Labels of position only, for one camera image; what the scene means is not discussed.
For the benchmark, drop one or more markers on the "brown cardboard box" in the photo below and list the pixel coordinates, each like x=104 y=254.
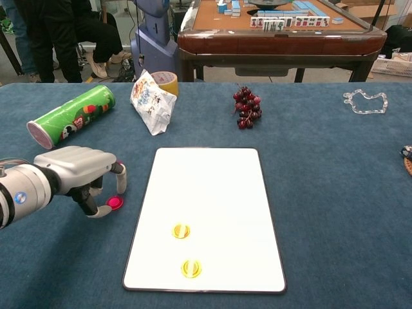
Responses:
x=360 y=11

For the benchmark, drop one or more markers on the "black bag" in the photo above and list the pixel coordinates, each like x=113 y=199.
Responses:
x=399 y=38

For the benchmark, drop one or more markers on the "blue backed mahjong tile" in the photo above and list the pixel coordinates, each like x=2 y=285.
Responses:
x=337 y=21

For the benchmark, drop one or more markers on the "blue felt tablecloth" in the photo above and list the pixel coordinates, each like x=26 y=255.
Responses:
x=322 y=193

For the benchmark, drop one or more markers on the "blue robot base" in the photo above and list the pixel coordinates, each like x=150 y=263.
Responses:
x=154 y=48

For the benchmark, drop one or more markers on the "white plastic basket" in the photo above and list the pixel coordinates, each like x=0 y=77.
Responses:
x=392 y=67

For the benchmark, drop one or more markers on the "black tripod stand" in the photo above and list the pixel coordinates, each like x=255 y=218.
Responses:
x=375 y=16

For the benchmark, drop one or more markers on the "brown mahjong table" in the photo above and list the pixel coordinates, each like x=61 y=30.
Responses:
x=280 y=42

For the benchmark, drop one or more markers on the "person in blue jeans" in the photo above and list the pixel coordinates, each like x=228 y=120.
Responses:
x=24 y=48

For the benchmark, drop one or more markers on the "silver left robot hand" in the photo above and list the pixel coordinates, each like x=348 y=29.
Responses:
x=80 y=164

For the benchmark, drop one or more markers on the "seated person beige shoes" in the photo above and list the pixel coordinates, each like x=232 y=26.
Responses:
x=103 y=42

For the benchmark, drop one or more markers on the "white bamboo mahjong tile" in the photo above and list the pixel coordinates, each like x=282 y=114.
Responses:
x=266 y=25
x=271 y=25
x=282 y=25
x=276 y=25

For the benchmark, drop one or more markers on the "yellow tape roll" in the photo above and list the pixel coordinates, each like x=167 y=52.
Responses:
x=170 y=82

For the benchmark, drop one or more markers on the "white rectangular board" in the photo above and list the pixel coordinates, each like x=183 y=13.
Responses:
x=225 y=193

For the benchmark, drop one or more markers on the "person in black trousers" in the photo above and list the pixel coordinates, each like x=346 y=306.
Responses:
x=61 y=38

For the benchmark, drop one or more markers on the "dark round dish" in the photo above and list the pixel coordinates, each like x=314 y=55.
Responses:
x=267 y=3

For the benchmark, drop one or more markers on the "brown woven coaster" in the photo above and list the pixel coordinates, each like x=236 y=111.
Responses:
x=409 y=167

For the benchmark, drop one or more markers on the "white printed snack bag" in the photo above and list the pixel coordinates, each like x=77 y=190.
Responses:
x=154 y=106

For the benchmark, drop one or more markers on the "orange disc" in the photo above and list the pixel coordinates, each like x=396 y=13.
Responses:
x=180 y=230
x=191 y=268

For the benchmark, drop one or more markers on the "green chips can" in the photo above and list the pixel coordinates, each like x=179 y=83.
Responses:
x=74 y=116

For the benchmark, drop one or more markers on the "dark red grape bunch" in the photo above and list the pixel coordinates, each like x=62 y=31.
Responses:
x=248 y=109

